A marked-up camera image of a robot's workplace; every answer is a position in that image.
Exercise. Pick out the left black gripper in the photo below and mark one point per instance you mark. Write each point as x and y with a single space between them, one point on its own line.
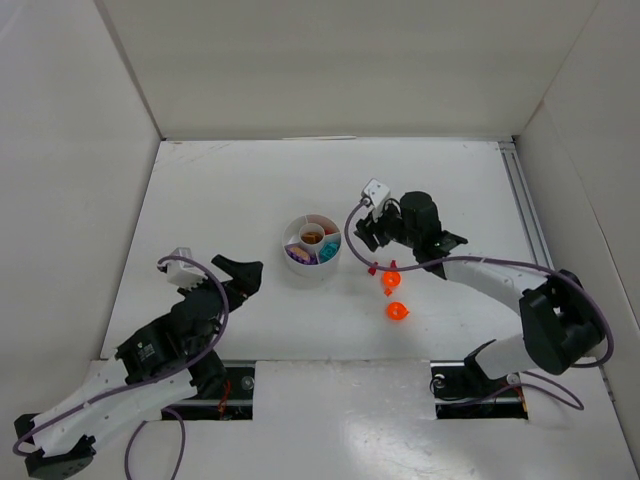
226 291

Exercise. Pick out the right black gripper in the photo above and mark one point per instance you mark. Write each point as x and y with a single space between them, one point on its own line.
378 231

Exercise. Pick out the purple butterfly lego brick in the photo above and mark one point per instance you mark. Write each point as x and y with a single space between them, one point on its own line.
299 255

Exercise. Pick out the orange round lego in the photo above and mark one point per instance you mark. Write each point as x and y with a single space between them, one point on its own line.
397 311
391 279

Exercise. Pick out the brown lego plate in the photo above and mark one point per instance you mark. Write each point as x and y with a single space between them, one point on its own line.
312 237

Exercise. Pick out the teal square lego brick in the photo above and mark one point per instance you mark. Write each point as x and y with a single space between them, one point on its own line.
328 252

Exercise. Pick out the orange round lego front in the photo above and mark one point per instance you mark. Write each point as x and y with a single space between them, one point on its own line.
397 311

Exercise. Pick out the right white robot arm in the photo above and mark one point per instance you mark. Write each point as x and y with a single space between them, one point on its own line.
561 325

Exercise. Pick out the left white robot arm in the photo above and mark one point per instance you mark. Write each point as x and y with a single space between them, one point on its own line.
168 360

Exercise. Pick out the white divided round container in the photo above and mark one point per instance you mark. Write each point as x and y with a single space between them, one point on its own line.
312 222

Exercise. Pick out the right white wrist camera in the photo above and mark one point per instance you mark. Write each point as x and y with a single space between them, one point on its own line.
375 194

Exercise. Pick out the aluminium rail right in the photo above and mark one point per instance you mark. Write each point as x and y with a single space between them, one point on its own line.
535 238

